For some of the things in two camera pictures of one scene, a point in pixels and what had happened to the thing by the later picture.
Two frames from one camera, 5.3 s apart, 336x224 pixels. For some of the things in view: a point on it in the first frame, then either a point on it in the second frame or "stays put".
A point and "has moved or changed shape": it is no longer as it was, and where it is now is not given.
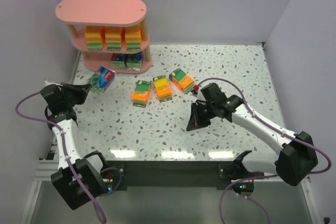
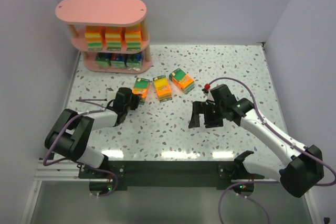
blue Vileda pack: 134,61 stays put
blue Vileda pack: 101,80 → 103,59
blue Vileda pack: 117,60 stays put
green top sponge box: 182,80 stays put
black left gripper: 70,94 → 134,100
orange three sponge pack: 93,35 stays put
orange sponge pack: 133,35 stays put
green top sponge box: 141,94 has moved or changed shape
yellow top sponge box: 163,88 stays put
